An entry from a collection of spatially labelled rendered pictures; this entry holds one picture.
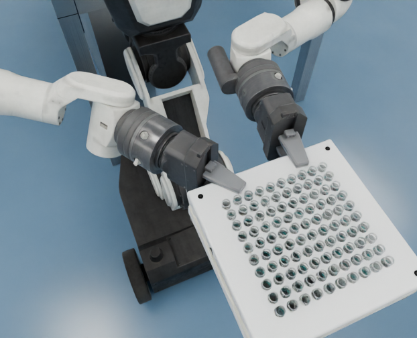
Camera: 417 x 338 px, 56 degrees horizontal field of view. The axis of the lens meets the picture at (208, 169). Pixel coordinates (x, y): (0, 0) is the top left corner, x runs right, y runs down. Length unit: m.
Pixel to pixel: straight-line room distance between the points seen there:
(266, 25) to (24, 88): 0.42
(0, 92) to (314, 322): 0.55
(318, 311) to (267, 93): 0.34
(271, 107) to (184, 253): 0.91
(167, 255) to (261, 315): 0.94
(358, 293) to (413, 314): 1.21
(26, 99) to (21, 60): 1.85
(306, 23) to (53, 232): 1.34
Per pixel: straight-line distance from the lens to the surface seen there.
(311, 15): 0.85
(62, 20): 1.33
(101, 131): 0.67
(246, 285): 0.52
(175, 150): 0.58
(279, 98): 0.65
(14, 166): 2.05
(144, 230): 1.52
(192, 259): 1.44
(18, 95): 0.68
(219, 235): 0.54
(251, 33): 0.74
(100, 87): 0.65
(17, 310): 1.74
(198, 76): 1.04
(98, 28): 1.62
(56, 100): 0.66
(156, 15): 0.89
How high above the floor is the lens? 1.54
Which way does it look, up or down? 57 degrees down
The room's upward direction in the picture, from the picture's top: straight up
